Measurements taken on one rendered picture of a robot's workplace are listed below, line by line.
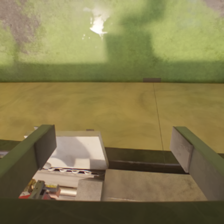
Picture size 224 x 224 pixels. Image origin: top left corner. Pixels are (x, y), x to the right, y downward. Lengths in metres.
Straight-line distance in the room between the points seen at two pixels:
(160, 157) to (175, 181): 0.11
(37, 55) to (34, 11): 0.31
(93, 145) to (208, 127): 0.60
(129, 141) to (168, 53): 0.73
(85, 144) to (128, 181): 0.22
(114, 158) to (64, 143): 0.22
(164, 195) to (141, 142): 0.25
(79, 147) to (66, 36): 0.87
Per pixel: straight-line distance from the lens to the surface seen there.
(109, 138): 0.77
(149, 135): 0.79
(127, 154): 0.71
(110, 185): 0.65
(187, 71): 1.32
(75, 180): 0.99
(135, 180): 0.65
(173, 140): 0.17
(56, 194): 0.70
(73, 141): 0.59
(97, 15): 1.18
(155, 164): 0.70
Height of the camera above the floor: 1.14
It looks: 49 degrees down
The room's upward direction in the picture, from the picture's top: 169 degrees counter-clockwise
